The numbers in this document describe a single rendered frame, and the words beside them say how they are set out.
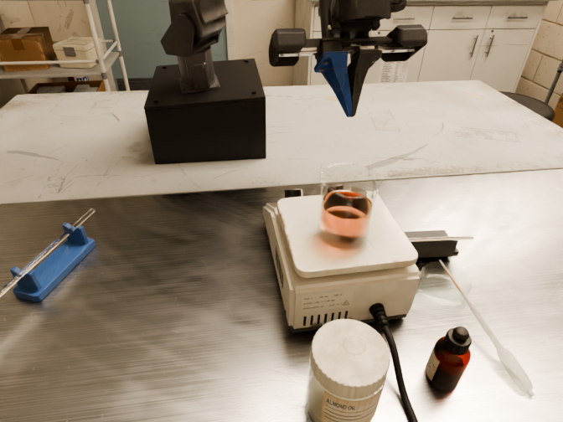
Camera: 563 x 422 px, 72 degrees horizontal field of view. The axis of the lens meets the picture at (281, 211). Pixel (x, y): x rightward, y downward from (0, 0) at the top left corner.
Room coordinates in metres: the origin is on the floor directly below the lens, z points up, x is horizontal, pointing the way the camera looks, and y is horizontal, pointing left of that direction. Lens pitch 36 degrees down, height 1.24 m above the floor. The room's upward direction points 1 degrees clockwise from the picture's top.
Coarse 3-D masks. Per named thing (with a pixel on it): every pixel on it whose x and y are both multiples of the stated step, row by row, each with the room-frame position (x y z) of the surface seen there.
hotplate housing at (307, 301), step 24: (264, 216) 0.42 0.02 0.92; (288, 264) 0.28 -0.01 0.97; (288, 288) 0.25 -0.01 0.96; (312, 288) 0.25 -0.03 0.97; (336, 288) 0.25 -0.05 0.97; (360, 288) 0.25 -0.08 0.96; (384, 288) 0.26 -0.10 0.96; (408, 288) 0.26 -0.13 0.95; (288, 312) 0.25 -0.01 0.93; (312, 312) 0.25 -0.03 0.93; (336, 312) 0.25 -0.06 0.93; (360, 312) 0.26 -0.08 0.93; (384, 312) 0.25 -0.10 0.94; (408, 312) 0.27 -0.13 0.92
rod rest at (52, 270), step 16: (64, 224) 0.37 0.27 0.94; (80, 240) 0.37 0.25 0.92; (64, 256) 0.34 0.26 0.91; (80, 256) 0.35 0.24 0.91; (16, 272) 0.29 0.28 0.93; (32, 272) 0.29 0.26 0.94; (48, 272) 0.32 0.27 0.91; (64, 272) 0.32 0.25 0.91; (16, 288) 0.29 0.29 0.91; (32, 288) 0.29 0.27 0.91; (48, 288) 0.30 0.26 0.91
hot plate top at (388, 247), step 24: (288, 216) 0.33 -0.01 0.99; (312, 216) 0.33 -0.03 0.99; (384, 216) 0.33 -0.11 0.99; (288, 240) 0.29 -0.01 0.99; (312, 240) 0.29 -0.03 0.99; (384, 240) 0.29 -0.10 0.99; (408, 240) 0.29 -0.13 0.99; (312, 264) 0.26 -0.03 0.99; (336, 264) 0.26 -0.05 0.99; (360, 264) 0.26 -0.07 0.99; (384, 264) 0.26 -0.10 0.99; (408, 264) 0.27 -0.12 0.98
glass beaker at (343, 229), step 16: (320, 176) 0.30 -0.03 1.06; (336, 176) 0.32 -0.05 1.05; (352, 176) 0.32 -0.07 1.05; (368, 176) 0.31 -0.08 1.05; (336, 192) 0.27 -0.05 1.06; (368, 192) 0.31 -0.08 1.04; (320, 208) 0.29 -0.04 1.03; (336, 208) 0.27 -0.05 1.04; (352, 208) 0.27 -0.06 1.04; (368, 208) 0.28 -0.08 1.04; (320, 224) 0.29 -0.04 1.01; (336, 224) 0.27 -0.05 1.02; (352, 224) 0.27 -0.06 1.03; (368, 224) 0.28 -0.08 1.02; (320, 240) 0.28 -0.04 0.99; (336, 240) 0.27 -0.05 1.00; (352, 240) 0.27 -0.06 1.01
